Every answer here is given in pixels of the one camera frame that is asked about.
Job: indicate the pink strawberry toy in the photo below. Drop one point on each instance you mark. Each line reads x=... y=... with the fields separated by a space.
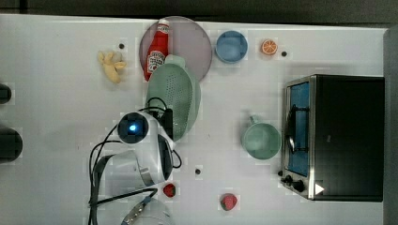
x=228 y=201

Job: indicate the green mug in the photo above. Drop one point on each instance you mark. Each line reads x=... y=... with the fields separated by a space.
x=261 y=140

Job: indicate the black toaster oven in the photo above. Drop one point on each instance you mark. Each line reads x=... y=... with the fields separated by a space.
x=333 y=138

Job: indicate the black round object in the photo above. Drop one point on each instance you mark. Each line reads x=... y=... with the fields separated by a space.
x=5 y=94

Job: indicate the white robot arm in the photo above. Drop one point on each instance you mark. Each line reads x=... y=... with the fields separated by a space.
x=147 y=160

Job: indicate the orange slice toy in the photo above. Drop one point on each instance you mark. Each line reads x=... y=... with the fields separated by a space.
x=269 y=47

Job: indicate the yellow banana peel toy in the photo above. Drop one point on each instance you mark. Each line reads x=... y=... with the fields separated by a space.
x=111 y=63

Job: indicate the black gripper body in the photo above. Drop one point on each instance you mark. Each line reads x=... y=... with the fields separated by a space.
x=165 y=118

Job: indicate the grey round plate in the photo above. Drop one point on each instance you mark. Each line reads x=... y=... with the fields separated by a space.
x=187 y=39

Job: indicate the green plastic strainer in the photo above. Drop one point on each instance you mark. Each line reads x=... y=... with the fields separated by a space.
x=174 y=87

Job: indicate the red ketchup bottle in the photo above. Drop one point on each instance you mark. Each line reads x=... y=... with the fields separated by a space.
x=158 y=49

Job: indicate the black cylinder holder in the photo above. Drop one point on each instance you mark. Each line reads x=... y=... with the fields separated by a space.
x=11 y=144

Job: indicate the dark red strawberry toy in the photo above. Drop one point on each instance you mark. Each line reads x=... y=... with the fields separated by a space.
x=169 y=190

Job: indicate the blue bowl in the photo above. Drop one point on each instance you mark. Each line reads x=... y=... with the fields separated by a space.
x=231 y=47

